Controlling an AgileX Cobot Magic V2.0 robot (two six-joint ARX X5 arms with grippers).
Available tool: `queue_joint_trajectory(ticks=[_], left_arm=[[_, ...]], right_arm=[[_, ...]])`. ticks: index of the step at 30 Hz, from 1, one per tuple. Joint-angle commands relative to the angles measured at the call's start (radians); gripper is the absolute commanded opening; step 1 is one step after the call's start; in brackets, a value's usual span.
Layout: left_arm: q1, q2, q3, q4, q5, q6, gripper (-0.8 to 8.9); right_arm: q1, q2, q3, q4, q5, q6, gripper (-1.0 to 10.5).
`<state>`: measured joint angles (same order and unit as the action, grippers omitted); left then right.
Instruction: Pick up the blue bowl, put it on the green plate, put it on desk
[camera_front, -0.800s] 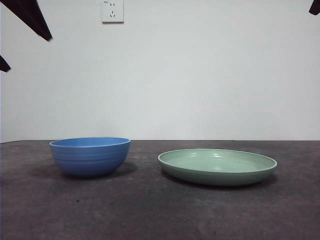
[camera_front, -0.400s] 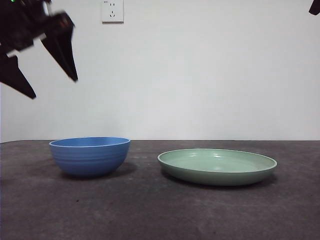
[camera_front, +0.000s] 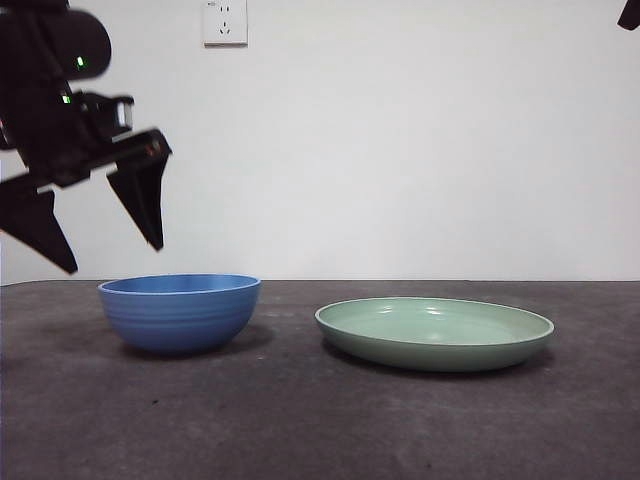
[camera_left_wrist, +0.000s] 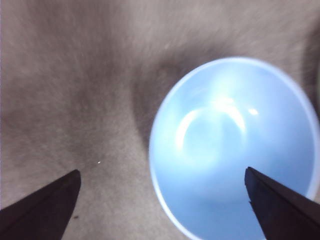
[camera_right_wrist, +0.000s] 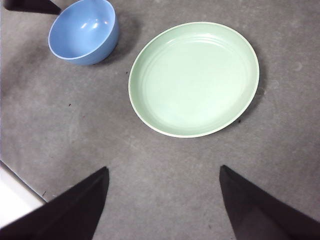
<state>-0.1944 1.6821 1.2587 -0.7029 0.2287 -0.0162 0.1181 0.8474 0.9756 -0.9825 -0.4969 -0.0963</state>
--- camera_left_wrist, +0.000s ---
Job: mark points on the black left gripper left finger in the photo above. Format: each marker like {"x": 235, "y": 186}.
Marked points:
{"x": 42, "y": 212}

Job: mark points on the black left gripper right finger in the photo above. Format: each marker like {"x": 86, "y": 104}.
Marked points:
{"x": 285, "y": 215}

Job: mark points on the blue bowl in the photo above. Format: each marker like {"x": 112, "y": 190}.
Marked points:
{"x": 215, "y": 140}

